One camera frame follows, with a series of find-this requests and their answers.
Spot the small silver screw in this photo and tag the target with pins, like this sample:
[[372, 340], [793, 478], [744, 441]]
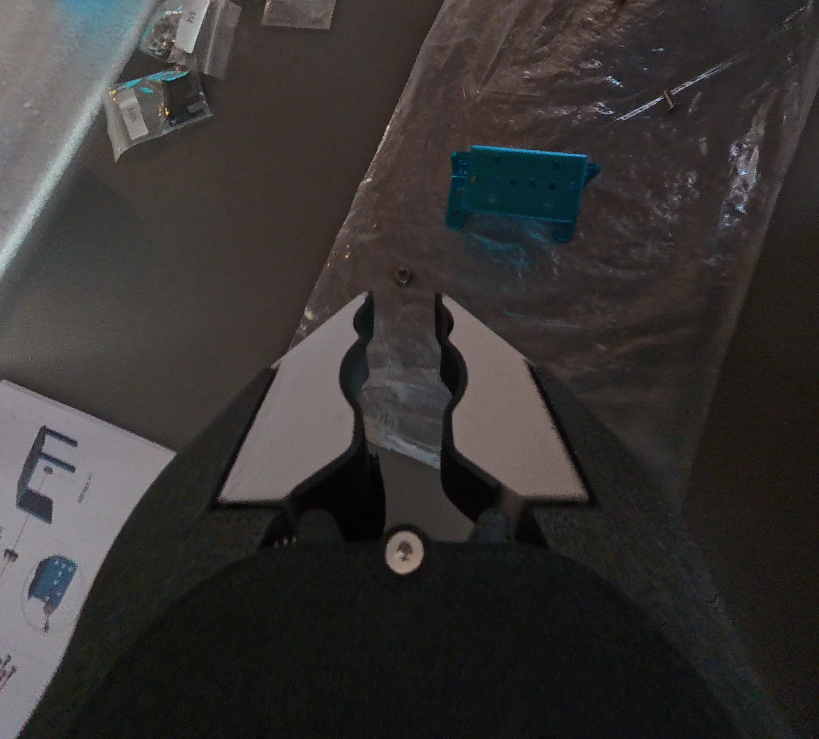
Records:
[[670, 100]]

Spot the open instruction manual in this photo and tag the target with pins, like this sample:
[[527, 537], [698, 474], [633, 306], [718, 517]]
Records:
[[115, 464]]

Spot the dark grey desk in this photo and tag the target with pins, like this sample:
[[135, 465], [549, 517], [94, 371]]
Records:
[[224, 240]]

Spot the blue metal bracket large holes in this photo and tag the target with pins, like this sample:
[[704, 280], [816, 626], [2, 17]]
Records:
[[518, 166]]

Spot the white foam sheet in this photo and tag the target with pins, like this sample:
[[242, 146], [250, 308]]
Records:
[[51, 80]]

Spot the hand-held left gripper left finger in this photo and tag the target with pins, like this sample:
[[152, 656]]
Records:
[[288, 432]]

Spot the large clear plastic bag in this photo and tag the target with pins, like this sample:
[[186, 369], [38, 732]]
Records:
[[640, 316]]

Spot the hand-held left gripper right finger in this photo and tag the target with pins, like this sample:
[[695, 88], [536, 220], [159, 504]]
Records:
[[518, 432]]

